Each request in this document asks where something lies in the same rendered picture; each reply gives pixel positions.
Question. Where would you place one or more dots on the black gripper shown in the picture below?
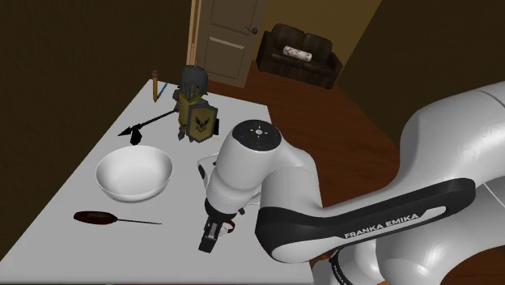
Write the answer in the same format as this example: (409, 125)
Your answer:
(217, 211)

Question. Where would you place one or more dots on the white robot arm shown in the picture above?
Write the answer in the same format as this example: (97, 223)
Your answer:
(355, 177)

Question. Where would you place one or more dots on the white cup dark red rim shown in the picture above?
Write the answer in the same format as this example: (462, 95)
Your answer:
(230, 228)

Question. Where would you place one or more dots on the white bowl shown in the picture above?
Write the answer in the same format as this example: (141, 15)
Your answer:
(134, 173)

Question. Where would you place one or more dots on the knight figure with shield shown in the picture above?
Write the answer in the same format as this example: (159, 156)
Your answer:
(194, 118)

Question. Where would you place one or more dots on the blue pen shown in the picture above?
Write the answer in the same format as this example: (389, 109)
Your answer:
(162, 91)

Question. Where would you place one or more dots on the brown pencil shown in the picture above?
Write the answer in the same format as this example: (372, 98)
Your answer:
(155, 88)

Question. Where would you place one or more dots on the beige panel door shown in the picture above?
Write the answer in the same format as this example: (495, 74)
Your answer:
(227, 43)

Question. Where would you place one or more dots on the dark brown leather sofa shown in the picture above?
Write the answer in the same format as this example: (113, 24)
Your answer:
(300, 63)

